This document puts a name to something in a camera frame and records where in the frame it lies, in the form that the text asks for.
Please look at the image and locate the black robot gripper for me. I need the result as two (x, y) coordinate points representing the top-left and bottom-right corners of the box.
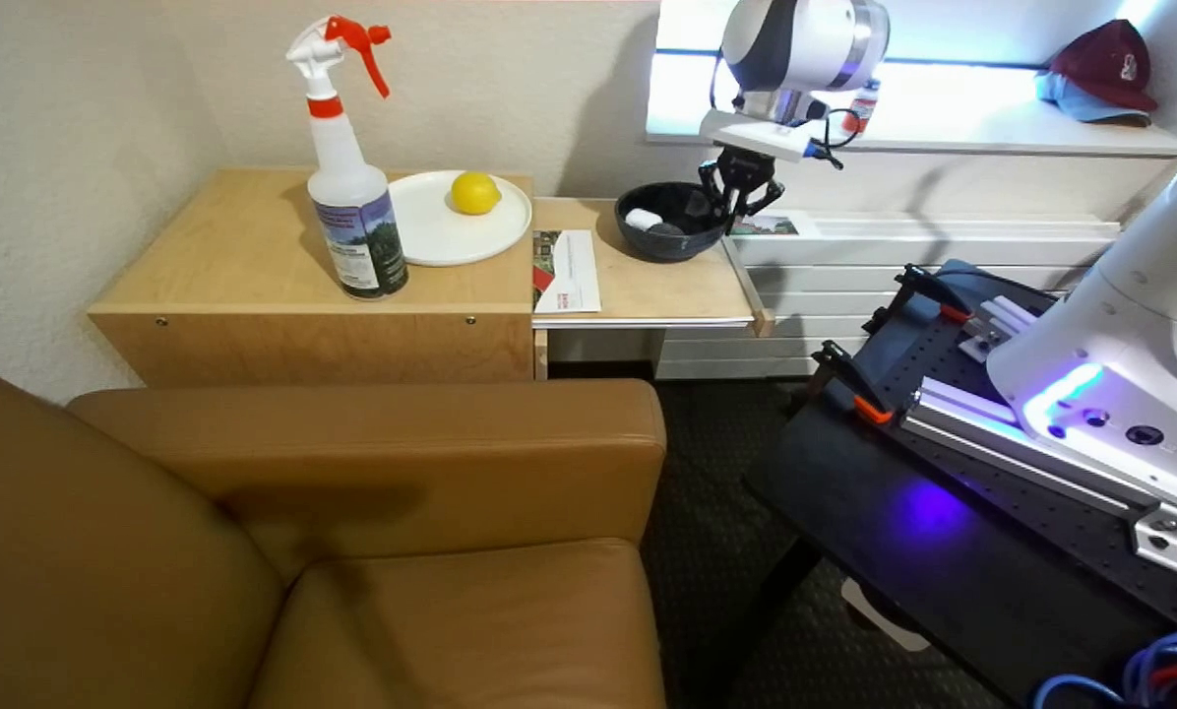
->
(692, 144), (782, 233)

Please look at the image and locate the black bowl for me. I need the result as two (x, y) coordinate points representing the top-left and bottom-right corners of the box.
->
(614, 181), (729, 265)

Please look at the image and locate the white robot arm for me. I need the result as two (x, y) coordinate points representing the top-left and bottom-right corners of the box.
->
(705, 0), (1177, 511)

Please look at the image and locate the flat wooden pull-out drawer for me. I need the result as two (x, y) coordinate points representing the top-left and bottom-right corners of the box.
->
(537, 195), (777, 336)

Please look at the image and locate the white and red envelope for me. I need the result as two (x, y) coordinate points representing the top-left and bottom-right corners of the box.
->
(532, 228), (603, 315)

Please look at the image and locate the yellow lemon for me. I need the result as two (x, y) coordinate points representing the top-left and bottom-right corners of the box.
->
(448, 169), (499, 215)

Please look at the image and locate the white round plate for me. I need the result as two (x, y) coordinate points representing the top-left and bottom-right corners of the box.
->
(390, 169), (532, 265)

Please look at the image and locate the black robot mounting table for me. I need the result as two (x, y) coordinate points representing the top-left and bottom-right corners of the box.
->
(748, 265), (1177, 709)

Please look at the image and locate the spray bottle with red trigger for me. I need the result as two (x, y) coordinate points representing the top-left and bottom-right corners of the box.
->
(288, 15), (408, 295)

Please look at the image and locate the maroon baseball cap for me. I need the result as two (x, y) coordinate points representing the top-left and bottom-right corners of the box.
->
(1037, 19), (1158, 120)

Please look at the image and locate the light wooden cabinet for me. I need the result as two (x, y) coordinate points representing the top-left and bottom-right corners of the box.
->
(88, 169), (538, 387)

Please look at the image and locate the brown leather armchair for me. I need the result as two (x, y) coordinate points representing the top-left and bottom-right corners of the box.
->
(0, 379), (666, 709)

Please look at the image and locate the white wall heater unit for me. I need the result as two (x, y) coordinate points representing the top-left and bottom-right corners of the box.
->
(538, 213), (1118, 379)

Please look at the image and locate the red-handled black clamp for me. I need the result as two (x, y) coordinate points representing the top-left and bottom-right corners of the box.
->
(816, 338), (894, 430)

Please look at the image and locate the blue cable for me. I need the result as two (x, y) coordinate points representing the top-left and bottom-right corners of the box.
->
(1030, 624), (1177, 709)

